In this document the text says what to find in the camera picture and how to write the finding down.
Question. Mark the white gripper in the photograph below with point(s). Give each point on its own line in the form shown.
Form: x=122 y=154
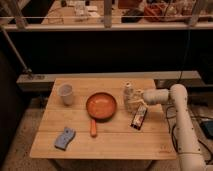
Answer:
x=137 y=99

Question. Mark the clear plastic bottle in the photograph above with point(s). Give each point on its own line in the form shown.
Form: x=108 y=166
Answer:
x=127 y=95

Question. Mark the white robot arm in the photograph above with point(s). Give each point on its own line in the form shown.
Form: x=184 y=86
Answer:
x=189 y=152

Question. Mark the dark snack box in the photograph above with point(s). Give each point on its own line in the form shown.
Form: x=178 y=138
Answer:
x=139 y=117

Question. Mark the orange frying pan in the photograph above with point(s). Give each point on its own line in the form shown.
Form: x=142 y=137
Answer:
x=100 y=106

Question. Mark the wooden table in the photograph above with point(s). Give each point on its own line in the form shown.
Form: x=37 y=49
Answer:
x=115 y=139

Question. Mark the translucent plastic cup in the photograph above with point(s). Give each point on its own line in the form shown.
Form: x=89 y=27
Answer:
x=65 y=92

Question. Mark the blue sponge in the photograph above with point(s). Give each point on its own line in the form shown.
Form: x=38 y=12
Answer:
x=64 y=138

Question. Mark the orange basket in background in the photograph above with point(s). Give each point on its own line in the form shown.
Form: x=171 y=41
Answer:
x=155 y=12

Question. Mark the grey diagonal pole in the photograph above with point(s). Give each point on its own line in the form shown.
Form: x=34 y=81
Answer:
x=26 y=69

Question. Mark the metal railing frame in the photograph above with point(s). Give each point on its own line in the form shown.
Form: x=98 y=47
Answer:
x=105 y=15

